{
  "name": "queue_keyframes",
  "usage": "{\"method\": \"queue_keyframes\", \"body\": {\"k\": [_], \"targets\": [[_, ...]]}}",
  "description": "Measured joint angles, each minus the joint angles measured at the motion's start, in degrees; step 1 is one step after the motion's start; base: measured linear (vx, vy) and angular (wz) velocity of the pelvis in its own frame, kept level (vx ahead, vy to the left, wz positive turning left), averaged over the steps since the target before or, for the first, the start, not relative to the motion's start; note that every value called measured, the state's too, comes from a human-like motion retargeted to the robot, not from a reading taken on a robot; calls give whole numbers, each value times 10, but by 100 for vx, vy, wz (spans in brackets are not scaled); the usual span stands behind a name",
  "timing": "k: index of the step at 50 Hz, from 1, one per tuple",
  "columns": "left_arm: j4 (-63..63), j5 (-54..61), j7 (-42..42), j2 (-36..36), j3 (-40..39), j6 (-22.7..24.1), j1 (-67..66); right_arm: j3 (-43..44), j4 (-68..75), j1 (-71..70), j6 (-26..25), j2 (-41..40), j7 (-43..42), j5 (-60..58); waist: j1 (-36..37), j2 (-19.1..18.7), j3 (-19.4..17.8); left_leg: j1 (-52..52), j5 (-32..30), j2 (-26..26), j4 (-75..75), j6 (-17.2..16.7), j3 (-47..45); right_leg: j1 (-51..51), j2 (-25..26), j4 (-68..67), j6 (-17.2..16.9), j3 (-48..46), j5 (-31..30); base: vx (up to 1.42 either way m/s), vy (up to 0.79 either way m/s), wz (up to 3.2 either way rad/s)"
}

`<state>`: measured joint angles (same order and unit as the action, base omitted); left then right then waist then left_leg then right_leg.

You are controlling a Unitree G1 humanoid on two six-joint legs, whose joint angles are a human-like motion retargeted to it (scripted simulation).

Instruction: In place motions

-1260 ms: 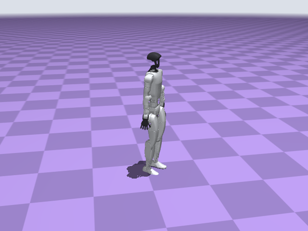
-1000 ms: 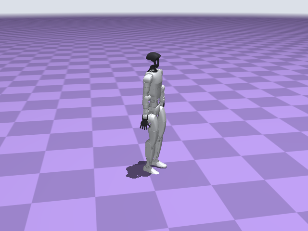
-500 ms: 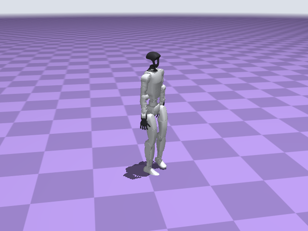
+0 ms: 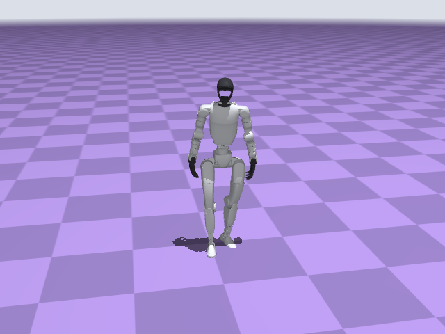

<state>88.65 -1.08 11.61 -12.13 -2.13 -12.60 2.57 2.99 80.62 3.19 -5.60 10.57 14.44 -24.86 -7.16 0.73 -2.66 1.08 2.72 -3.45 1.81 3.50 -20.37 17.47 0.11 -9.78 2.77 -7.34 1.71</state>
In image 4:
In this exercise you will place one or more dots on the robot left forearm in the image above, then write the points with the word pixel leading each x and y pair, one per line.
pixel 251 149

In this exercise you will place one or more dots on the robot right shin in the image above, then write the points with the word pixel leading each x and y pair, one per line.
pixel 209 223

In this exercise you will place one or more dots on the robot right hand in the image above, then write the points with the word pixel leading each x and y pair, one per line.
pixel 192 167

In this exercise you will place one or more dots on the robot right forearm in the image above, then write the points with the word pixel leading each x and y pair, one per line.
pixel 195 143

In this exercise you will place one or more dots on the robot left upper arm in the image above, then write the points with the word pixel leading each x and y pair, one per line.
pixel 247 124

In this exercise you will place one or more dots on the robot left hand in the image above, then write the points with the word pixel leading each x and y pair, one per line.
pixel 252 168

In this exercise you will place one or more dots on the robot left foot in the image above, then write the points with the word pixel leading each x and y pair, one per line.
pixel 227 241

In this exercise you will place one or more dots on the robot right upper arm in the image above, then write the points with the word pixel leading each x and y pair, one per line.
pixel 203 112

